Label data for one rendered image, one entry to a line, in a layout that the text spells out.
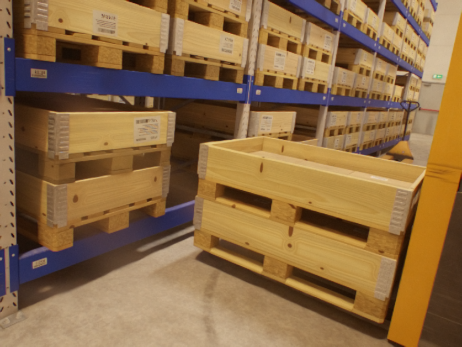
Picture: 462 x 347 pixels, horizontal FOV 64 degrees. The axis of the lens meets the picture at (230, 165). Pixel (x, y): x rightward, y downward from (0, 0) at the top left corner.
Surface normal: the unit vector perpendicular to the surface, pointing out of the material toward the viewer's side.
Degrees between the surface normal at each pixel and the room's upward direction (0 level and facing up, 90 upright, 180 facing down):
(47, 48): 90
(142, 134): 90
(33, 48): 90
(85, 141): 90
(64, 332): 0
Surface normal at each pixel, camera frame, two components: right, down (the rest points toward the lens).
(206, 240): -0.56, 0.12
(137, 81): 0.82, 0.21
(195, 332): 0.11, -0.97
